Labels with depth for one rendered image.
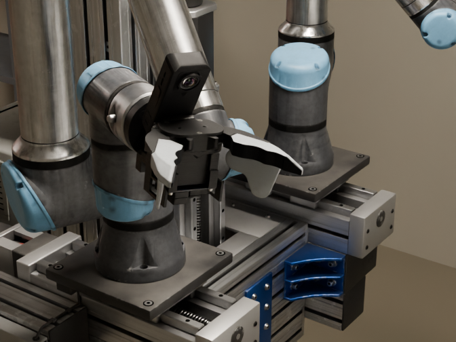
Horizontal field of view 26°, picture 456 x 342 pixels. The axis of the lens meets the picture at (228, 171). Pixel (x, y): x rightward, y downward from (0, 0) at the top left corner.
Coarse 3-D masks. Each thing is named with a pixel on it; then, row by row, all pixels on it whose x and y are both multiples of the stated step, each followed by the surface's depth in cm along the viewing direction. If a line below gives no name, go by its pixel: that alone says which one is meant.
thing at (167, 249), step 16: (112, 224) 157; (128, 224) 155; (144, 224) 155; (160, 224) 157; (112, 240) 158; (128, 240) 156; (144, 240) 156; (160, 240) 158; (176, 240) 161; (96, 256) 161; (112, 256) 158; (128, 256) 157; (144, 256) 158; (160, 256) 158; (176, 256) 160; (112, 272) 158; (128, 272) 157; (144, 272) 157; (160, 272) 158; (176, 272) 161
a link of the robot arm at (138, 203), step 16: (96, 144) 121; (96, 160) 122; (112, 160) 120; (128, 160) 121; (96, 176) 123; (112, 176) 121; (128, 176) 122; (144, 176) 123; (96, 192) 124; (112, 192) 122; (128, 192) 122; (144, 192) 124; (112, 208) 123; (128, 208) 123; (144, 208) 125
